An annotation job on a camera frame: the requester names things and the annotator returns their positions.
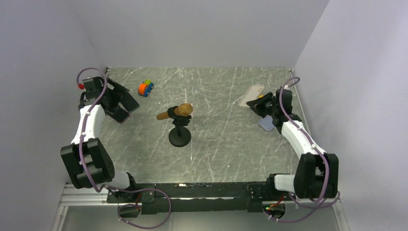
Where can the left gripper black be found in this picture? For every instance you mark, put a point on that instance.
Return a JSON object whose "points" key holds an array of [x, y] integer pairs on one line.
{"points": [[117, 87]]}

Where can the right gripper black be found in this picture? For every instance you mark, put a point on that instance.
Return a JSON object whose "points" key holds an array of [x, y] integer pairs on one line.
{"points": [[257, 106]]}

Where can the bare black phone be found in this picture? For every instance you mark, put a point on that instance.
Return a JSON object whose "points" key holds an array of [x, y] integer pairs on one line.
{"points": [[118, 114], [129, 103]]}

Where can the lilac phone case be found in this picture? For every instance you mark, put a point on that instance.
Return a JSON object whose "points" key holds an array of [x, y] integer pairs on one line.
{"points": [[267, 123]]}

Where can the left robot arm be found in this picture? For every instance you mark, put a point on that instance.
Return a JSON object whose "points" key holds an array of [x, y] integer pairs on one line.
{"points": [[87, 162]]}

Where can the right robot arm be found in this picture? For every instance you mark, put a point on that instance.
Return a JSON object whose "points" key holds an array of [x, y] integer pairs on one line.
{"points": [[316, 176]]}

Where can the orange blue toy car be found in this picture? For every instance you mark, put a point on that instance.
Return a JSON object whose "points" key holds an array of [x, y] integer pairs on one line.
{"points": [[145, 88]]}

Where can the gold microphone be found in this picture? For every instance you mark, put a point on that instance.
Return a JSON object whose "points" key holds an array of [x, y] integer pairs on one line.
{"points": [[185, 109]]}

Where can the black microphone stand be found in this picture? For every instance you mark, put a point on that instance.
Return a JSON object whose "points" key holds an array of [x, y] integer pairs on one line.
{"points": [[180, 136]]}

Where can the black base beam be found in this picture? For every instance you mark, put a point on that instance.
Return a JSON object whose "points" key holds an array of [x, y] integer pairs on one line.
{"points": [[155, 198]]}

